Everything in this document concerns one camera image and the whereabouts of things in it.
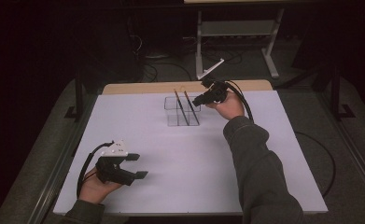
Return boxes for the person's left hand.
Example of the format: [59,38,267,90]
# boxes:
[77,166,122,204]

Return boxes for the dark pencil with orange tip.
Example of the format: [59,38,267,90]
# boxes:
[174,89,190,127]

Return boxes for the dark pencil with cream topper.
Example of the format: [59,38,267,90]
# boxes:
[183,91,201,126]

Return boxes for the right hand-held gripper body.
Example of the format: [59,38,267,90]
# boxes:
[197,58,231,105]

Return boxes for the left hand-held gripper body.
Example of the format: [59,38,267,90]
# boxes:
[94,139,137,187]

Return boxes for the person's right hand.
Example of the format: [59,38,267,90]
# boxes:
[205,91,246,121]

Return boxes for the black metal stand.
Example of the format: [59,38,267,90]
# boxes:
[330,66,357,121]
[63,71,86,122]

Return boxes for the white table cover board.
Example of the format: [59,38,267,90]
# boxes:
[52,90,329,217]

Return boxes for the black floor cable bundle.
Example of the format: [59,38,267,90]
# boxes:
[201,49,244,65]
[142,61,193,83]

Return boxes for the white metal desk frame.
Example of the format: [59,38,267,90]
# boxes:
[194,8,286,80]

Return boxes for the looped black floor cable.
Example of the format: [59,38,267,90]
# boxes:
[294,130,337,199]

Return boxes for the right hand-held gripper black cable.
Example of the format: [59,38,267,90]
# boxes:
[222,79,255,124]

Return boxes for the left hand-held gripper black cable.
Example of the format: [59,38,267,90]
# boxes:
[76,140,115,199]

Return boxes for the aluminium frame rail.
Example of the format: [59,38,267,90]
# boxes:
[27,92,99,224]
[315,92,365,200]

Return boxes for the hand-held gripper black cable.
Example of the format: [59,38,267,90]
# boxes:
[222,79,255,124]
[76,140,115,199]

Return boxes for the clear plastic pen holder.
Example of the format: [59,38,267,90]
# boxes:
[163,95,202,128]

